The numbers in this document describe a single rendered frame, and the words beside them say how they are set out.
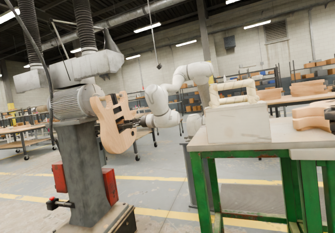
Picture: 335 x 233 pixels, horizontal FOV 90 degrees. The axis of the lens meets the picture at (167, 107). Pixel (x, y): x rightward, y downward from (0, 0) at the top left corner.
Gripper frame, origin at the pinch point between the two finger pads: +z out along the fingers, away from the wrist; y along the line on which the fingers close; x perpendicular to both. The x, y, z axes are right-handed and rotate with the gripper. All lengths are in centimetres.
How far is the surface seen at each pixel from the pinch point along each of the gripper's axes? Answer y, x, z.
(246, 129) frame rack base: -16, -4, -76
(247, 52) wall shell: 1127, 42, -211
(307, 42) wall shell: 1125, 27, -520
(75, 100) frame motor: -2.6, 21.9, 31.5
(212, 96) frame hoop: -11, 12, -63
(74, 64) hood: -3, 45, 22
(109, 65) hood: -4.1, 38.9, -6.0
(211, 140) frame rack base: -16, -8, -60
